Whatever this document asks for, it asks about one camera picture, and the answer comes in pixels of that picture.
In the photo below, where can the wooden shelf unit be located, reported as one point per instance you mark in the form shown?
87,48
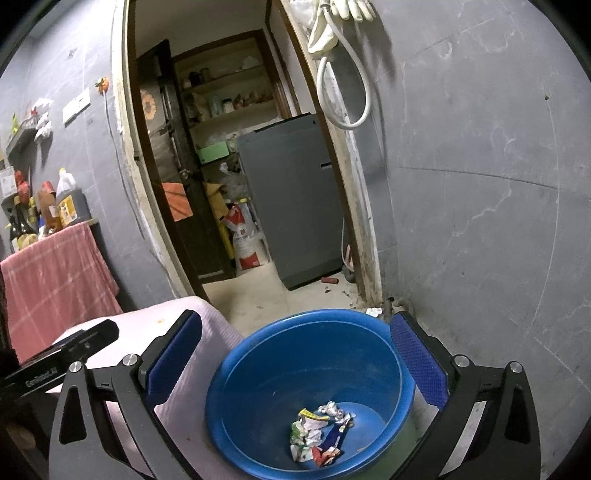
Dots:
221,82

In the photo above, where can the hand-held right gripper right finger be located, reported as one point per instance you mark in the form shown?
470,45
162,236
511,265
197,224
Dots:
418,360

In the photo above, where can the white floor tissue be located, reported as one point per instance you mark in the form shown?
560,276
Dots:
374,311

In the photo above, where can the orange wall hook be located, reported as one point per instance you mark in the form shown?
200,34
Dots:
104,84

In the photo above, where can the red white sack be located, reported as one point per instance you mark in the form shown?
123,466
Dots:
244,249

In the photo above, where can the pink tablecloth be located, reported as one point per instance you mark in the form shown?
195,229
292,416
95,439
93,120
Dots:
138,318

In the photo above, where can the pink checked towel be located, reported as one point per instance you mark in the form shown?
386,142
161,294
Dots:
55,277

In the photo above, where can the wooden door frame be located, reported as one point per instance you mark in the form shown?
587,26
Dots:
364,240

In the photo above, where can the dark glass bottle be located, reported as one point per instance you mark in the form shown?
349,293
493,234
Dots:
30,226
15,235

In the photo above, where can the large cooking oil bottle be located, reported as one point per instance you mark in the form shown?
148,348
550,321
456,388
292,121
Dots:
74,205

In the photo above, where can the green snack packet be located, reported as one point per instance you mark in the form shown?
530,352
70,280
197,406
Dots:
16,122

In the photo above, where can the grey wall shelf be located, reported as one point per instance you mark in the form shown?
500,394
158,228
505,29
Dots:
21,138

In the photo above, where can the grey washing machine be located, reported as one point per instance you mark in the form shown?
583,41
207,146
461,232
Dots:
286,198

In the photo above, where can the blue snack wrapper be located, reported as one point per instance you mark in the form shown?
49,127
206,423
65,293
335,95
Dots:
337,436

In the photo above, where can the dark brown door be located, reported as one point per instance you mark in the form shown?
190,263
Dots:
203,240

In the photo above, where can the blue plastic basin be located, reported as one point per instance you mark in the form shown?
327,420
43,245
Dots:
277,369

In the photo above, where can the green white snack wrapper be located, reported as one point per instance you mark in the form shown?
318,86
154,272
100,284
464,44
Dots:
300,434

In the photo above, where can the crumpled white plastic bag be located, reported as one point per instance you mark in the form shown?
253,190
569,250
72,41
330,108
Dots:
44,124

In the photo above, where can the brown sauce bottle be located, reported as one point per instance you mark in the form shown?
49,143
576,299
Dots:
46,203

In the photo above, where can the green box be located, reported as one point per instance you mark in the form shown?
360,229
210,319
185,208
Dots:
212,153

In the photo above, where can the white brown-print wrapper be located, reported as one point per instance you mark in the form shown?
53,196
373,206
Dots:
314,436

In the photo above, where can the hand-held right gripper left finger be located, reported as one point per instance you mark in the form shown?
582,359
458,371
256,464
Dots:
175,355

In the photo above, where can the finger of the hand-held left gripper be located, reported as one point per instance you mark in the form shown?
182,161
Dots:
92,339

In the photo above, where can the yellow cardboard box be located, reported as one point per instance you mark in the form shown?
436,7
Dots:
217,194

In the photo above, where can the sunflower sticker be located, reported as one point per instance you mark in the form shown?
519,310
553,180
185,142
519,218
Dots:
148,105

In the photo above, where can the orange paper sheet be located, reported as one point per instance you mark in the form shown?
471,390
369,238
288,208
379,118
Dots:
178,202

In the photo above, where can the cream rubber gloves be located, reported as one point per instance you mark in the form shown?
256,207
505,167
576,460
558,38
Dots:
353,9

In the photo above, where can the white hanging bag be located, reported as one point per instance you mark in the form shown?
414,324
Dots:
323,37

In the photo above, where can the white wall switch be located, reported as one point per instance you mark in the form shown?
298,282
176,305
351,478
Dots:
76,106

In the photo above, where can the red condiment container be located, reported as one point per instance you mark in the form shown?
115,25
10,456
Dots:
21,181

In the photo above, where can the pink slipper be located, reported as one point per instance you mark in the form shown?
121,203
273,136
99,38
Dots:
348,261

